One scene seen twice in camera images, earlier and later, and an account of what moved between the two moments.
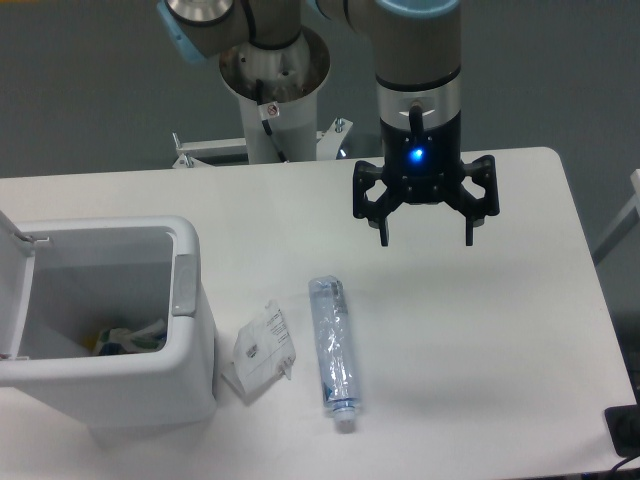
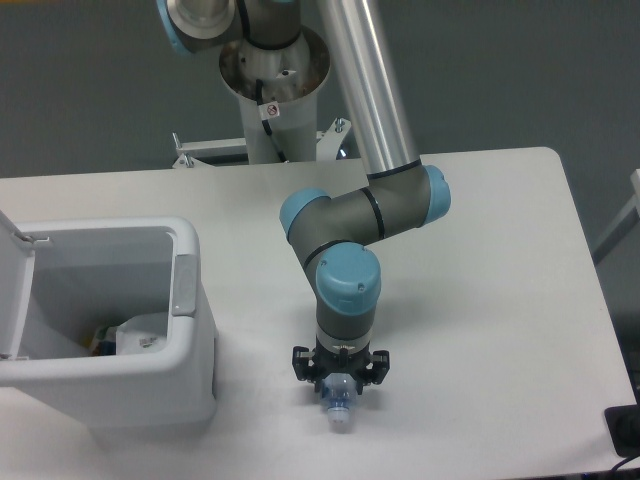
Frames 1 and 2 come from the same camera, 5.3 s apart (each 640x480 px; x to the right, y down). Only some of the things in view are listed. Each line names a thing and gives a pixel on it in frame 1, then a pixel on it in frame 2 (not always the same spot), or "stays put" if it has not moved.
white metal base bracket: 190,151 stays put
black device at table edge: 623,424 stays put
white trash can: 106,318 stays put
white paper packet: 263,350 -> 141,334
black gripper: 425,166 -> 327,361
